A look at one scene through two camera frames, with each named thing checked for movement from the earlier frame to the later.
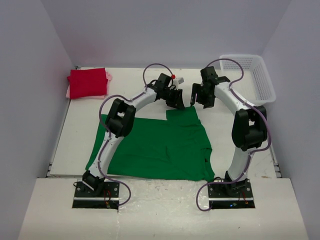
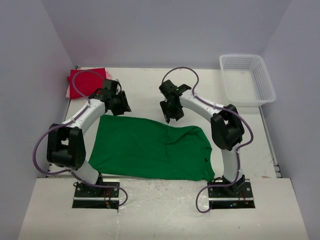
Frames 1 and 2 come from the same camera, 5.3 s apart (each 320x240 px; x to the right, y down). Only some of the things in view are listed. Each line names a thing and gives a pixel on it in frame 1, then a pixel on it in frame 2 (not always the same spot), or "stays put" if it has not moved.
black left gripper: x=177 y=101 -> x=124 y=106
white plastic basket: x=256 y=87 stays put
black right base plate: x=238 y=195 stays put
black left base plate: x=96 y=195 stays put
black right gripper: x=197 y=88 -> x=168 y=114
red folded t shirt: x=85 y=83 stays put
